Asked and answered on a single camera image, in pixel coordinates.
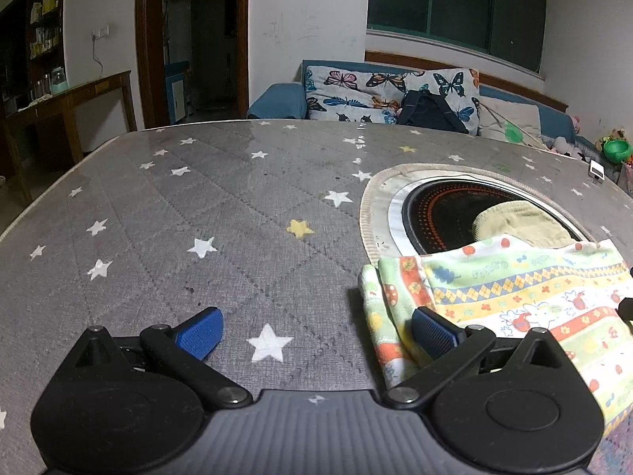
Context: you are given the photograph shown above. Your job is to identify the round black induction cooktop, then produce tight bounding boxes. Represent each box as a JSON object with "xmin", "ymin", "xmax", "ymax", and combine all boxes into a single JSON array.
[{"xmin": 388, "ymin": 175, "xmax": 601, "ymax": 258}]

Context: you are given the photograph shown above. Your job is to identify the beige cushion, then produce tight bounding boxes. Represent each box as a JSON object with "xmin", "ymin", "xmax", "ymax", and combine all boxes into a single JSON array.
[{"xmin": 479, "ymin": 96, "xmax": 545, "ymax": 148}]

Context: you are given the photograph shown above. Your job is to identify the green framed window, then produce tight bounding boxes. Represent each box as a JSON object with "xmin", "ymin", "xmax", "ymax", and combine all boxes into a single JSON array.
[{"xmin": 367, "ymin": 0, "xmax": 549, "ymax": 75}]

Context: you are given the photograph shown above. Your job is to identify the dark wooden door frame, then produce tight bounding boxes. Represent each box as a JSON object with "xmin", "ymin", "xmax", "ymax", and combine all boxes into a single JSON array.
[{"xmin": 135, "ymin": 0, "xmax": 250, "ymax": 130}]

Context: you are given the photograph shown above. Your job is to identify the brown teddy bear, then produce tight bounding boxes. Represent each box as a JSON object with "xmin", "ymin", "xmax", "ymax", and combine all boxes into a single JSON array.
[{"xmin": 596, "ymin": 129, "xmax": 625, "ymax": 152}]

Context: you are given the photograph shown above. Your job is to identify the green plastic bowl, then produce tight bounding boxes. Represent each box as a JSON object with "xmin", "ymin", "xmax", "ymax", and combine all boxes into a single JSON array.
[{"xmin": 603, "ymin": 139, "xmax": 633, "ymax": 163}]

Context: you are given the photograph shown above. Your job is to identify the blue sofa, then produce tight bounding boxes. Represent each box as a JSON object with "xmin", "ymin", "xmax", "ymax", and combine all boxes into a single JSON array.
[{"xmin": 247, "ymin": 59, "xmax": 597, "ymax": 152}]

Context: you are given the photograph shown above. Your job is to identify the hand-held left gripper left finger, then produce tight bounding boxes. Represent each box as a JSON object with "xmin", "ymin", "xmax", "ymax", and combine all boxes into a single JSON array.
[{"xmin": 59, "ymin": 307, "xmax": 253, "ymax": 409}]

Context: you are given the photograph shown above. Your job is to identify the patterned children's pants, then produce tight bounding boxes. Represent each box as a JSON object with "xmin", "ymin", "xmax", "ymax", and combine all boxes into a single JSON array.
[{"xmin": 358, "ymin": 200, "xmax": 633, "ymax": 426}]

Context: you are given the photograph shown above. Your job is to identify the dark wooden shelf unit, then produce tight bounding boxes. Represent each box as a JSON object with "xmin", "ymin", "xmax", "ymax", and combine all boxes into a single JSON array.
[{"xmin": 0, "ymin": 0, "xmax": 65, "ymax": 110}]

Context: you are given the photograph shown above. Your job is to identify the wooden wall rail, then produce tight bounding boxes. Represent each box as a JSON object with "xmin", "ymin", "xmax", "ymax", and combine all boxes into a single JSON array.
[{"xmin": 365, "ymin": 49, "xmax": 569, "ymax": 112}]

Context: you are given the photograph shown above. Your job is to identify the grey star print tablecloth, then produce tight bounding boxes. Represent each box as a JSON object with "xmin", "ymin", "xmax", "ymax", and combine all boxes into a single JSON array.
[{"xmin": 0, "ymin": 119, "xmax": 633, "ymax": 475}]

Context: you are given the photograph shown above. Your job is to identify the butterfly print cushion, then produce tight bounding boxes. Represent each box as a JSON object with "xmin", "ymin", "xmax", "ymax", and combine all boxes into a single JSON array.
[
  {"xmin": 403, "ymin": 68, "xmax": 481, "ymax": 135},
  {"xmin": 303, "ymin": 64, "xmax": 413, "ymax": 124}
]

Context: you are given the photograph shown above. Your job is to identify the dark wooden desk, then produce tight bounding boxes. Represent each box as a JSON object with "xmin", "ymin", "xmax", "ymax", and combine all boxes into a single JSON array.
[{"xmin": 0, "ymin": 70, "xmax": 138, "ymax": 203}]

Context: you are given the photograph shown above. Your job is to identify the blue cabinet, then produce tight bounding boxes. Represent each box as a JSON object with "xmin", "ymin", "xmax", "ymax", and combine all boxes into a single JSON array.
[{"xmin": 165, "ymin": 61, "xmax": 191, "ymax": 122}]

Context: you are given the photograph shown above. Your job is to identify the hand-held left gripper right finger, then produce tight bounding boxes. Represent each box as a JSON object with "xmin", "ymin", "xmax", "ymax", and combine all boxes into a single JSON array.
[{"xmin": 382, "ymin": 306, "xmax": 577, "ymax": 409}]

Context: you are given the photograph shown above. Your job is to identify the green feather teaser wand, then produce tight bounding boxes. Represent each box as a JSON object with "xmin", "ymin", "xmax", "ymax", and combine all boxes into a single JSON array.
[{"xmin": 482, "ymin": 106, "xmax": 545, "ymax": 148}]

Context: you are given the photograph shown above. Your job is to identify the black backpack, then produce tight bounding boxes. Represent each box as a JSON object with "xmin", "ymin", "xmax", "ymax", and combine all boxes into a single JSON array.
[{"xmin": 396, "ymin": 90, "xmax": 470, "ymax": 133}]

